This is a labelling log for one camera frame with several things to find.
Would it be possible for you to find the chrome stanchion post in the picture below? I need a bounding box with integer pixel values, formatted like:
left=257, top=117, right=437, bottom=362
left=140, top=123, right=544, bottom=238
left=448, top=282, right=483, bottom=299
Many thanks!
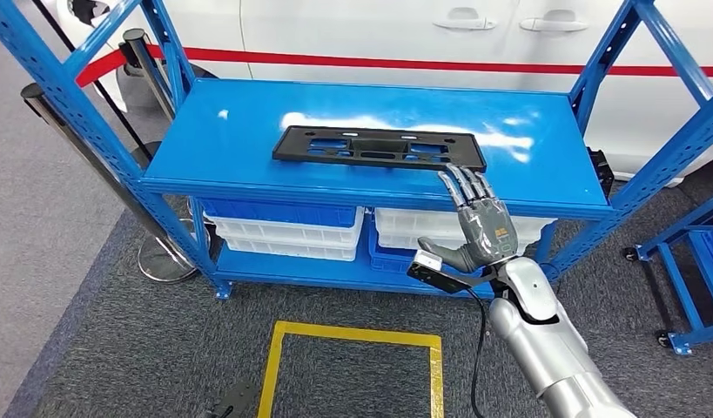
left=20, top=82, right=205, bottom=284
left=122, top=27, right=178, bottom=122

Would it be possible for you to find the red barrier belt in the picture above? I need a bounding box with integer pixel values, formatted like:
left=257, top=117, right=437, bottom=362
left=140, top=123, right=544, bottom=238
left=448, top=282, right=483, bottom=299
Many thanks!
left=74, top=44, right=713, bottom=89

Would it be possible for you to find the yellow floor tape square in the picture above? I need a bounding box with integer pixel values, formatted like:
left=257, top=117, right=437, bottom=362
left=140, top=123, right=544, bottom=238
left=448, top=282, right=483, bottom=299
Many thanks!
left=256, top=320, right=445, bottom=418

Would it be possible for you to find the thin black stanchion post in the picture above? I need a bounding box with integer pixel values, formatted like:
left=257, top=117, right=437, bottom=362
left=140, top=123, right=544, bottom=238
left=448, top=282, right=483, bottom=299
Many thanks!
left=31, top=0, right=161, bottom=168

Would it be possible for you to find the blue wheeled metal rack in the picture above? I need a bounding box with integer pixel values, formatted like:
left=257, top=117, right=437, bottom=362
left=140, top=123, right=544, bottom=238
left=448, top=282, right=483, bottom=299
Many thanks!
left=621, top=190, right=713, bottom=357

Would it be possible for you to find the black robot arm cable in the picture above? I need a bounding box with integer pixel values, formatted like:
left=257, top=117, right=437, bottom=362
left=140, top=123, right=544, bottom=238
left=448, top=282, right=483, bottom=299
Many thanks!
left=465, top=288, right=490, bottom=418

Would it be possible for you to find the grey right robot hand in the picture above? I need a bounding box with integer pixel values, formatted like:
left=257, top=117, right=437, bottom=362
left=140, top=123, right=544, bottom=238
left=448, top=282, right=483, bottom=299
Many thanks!
left=416, top=163, right=520, bottom=274

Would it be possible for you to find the long black plastic part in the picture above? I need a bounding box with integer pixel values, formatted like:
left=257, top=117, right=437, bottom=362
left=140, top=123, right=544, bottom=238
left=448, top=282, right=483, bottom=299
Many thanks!
left=272, top=125, right=488, bottom=173

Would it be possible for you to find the blue metal shelf rack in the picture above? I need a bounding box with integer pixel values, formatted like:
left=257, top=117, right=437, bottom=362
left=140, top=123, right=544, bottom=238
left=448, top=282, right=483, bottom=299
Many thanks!
left=0, top=0, right=713, bottom=301

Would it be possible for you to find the white car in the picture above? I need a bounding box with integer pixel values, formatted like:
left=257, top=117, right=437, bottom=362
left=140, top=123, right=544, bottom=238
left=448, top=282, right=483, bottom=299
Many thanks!
left=56, top=0, right=713, bottom=185

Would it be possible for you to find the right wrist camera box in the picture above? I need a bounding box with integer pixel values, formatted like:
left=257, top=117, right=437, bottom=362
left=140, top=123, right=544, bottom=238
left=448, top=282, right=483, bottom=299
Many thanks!
left=406, top=251, right=478, bottom=295

